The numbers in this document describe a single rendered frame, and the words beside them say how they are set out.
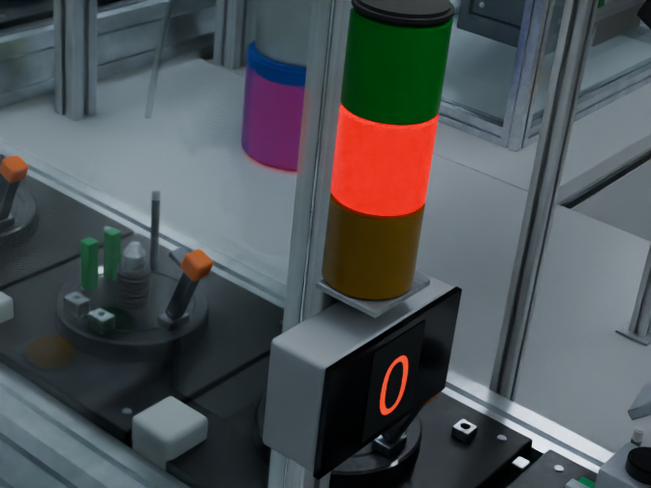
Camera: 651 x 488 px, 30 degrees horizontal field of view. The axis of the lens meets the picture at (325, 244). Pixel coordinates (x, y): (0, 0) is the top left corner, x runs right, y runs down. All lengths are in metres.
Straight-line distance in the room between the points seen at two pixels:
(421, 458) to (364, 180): 0.44
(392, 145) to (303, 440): 0.17
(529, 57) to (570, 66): 0.81
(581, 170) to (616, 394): 0.57
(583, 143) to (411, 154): 1.34
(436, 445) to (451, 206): 0.68
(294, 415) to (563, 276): 0.92
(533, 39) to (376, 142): 1.21
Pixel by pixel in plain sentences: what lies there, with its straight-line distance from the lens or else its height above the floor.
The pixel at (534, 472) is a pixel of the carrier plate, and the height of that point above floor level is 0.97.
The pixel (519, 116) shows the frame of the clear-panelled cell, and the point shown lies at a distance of 1.84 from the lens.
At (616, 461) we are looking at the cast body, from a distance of 0.86.
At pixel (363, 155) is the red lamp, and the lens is 0.60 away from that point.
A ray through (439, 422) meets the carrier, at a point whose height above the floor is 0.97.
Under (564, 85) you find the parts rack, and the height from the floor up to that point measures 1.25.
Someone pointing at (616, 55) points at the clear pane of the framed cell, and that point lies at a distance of 2.10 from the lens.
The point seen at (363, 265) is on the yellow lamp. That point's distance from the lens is 0.63.
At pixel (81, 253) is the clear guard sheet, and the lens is 0.53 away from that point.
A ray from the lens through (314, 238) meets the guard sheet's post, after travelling 0.65.
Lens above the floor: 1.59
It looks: 29 degrees down
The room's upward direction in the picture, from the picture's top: 6 degrees clockwise
